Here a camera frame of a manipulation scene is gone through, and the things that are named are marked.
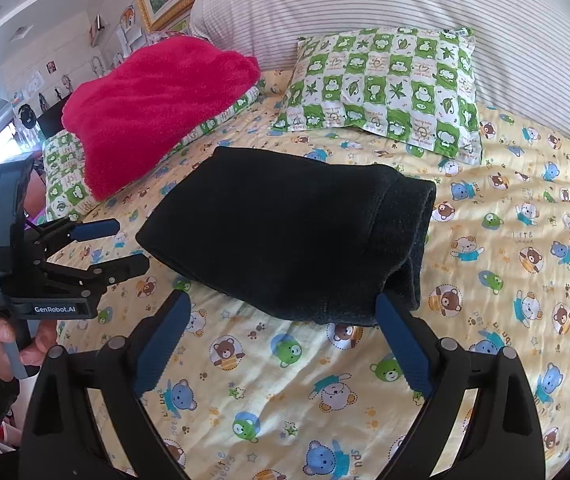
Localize person's left hand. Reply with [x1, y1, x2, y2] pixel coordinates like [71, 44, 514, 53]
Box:
[0, 311, 58, 384]

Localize red fluffy blanket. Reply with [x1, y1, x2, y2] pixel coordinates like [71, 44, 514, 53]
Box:
[60, 34, 262, 202]

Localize white striped headboard cushion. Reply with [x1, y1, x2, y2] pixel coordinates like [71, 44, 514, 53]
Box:
[189, 0, 570, 154]

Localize black fleece pants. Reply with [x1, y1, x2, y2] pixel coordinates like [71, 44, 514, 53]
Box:
[136, 148, 437, 326]

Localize green checkered pillow under blanket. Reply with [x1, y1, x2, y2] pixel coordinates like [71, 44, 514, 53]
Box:
[43, 86, 260, 221]

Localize green white checkered pillow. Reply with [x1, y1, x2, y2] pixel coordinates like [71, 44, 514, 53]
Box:
[273, 26, 482, 166]

